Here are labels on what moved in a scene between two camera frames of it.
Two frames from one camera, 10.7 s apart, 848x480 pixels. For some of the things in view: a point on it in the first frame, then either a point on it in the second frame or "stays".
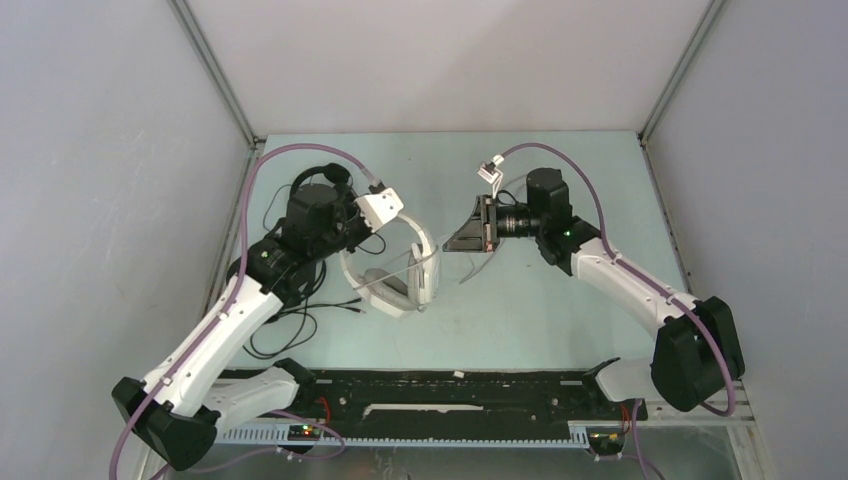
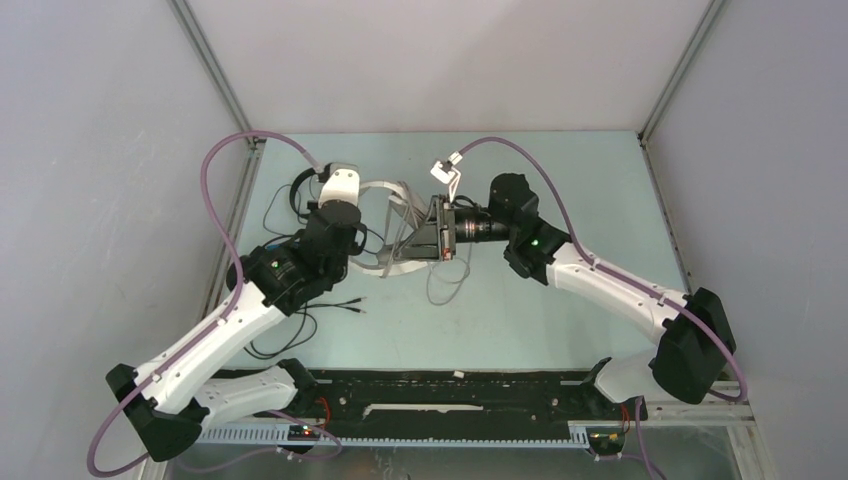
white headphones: (385, 292) -> (412, 209)
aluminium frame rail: (223, 246) stays
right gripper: (481, 231) -> (432, 242)
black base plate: (464, 396) stays
